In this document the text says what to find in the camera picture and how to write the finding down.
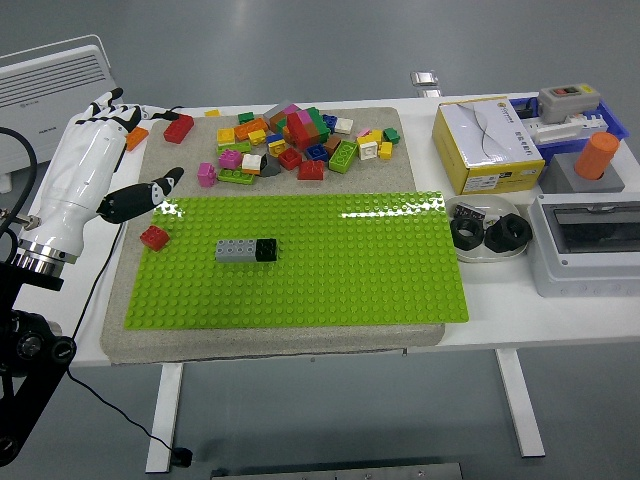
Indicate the dark green small brick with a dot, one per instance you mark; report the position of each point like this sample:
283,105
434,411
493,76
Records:
245,117

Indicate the orange long brick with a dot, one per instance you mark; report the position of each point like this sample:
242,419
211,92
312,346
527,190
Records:
247,129
137,138

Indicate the grey block holder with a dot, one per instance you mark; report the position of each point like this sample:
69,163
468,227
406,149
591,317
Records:
560,177

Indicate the grey push-button switch box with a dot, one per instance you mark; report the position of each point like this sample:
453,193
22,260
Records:
567,105

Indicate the white electrical enclosure box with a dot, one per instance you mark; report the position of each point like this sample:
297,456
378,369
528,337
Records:
560,270

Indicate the red sloped brick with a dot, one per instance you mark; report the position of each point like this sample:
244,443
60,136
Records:
311,171

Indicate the pink flat brick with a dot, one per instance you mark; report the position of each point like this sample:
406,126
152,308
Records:
362,132

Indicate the lime long brick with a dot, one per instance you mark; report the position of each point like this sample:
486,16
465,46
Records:
236,175

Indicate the yellow square brick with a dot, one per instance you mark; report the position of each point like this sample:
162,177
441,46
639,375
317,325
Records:
225,136

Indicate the red square brick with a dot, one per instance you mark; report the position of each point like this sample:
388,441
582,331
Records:
289,158

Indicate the blue flat brick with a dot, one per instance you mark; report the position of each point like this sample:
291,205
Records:
274,137

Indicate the black hex nut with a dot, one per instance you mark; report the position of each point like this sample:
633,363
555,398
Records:
458,235
520,235

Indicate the yellow small brick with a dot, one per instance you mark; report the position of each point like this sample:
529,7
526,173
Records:
385,150
257,137

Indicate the green studded baseplate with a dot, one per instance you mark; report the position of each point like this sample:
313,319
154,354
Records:
350,280

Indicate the white panel heater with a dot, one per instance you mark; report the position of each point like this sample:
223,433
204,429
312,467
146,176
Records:
50,75

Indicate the grey long brick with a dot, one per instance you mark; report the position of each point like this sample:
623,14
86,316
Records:
235,251

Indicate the red long brick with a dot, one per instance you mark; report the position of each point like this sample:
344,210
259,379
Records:
178,129

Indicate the red green brown brick stack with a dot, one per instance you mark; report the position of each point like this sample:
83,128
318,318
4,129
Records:
307,127

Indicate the white table leg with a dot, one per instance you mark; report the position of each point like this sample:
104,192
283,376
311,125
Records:
165,415
522,405

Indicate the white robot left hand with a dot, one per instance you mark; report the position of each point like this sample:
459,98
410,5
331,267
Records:
80,165

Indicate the yellow flat brick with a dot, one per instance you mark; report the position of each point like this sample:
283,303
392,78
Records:
212,112

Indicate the silver metal bracket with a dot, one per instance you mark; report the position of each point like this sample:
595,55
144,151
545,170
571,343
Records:
425,78

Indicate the white orange brick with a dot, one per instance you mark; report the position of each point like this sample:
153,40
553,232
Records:
251,162

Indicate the small black card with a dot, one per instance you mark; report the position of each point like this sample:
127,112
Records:
470,211

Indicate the black square brick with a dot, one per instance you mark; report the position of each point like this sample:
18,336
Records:
266,250

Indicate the blue plastic bin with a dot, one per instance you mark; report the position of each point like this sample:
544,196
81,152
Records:
617,125

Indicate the lime large brick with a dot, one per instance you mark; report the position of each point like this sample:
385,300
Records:
343,156

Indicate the yellow white cardboard box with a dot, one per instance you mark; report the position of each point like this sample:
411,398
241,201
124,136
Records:
480,135

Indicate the small red brick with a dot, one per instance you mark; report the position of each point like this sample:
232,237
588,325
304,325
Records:
155,238

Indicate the grey sloped brick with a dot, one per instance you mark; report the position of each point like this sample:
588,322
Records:
271,167

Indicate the grey-brown mat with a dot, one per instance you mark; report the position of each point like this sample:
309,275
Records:
390,170

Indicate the orange cylinder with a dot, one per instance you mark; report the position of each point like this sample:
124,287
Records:
595,156

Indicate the large grey brick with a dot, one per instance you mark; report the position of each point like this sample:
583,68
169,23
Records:
275,115

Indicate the lime flat brick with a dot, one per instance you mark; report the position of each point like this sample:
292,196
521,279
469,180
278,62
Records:
235,147

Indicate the small black adapter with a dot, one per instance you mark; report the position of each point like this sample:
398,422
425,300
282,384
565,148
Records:
527,107

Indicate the white dish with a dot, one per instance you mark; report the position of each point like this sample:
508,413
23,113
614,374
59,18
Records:
495,204

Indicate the white terminal strip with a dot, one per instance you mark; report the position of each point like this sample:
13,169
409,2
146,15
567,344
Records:
550,132

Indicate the magenta brick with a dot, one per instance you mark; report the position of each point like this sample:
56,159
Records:
230,159

